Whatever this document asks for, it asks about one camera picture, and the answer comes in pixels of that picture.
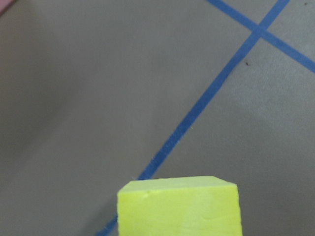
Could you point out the yellow foam block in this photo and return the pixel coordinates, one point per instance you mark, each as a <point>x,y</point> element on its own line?
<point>180,206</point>

